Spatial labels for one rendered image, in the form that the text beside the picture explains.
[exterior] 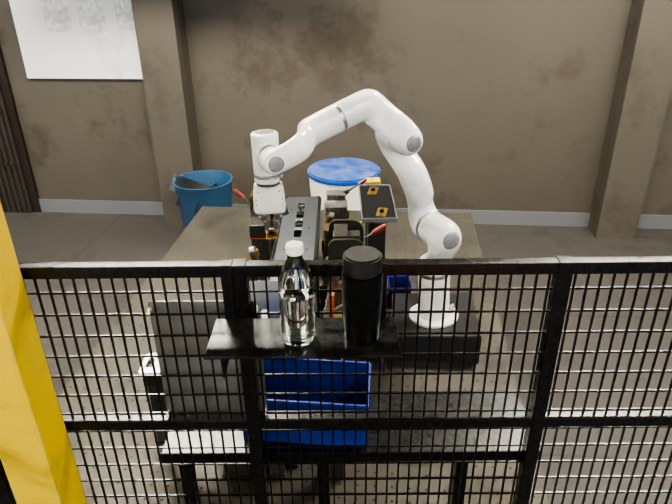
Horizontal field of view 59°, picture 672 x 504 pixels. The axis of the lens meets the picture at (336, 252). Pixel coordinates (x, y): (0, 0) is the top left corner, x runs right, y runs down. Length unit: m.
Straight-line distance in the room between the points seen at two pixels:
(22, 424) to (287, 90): 3.86
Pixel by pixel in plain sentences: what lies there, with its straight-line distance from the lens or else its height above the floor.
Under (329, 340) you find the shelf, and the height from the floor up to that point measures 1.43.
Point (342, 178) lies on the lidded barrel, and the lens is 4.20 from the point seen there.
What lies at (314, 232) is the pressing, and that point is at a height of 1.00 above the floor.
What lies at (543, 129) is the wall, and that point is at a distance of 5.01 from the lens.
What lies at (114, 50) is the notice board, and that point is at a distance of 5.21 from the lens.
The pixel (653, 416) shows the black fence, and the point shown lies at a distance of 1.55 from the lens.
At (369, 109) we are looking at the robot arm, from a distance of 1.91.
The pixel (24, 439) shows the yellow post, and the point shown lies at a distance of 1.42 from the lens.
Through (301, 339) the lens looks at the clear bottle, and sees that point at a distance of 1.11.
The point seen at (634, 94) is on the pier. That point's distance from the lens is 4.87.
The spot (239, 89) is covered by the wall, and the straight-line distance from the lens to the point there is 4.96.
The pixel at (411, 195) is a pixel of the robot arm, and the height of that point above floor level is 1.33.
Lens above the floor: 2.09
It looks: 27 degrees down
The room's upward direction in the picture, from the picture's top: 1 degrees counter-clockwise
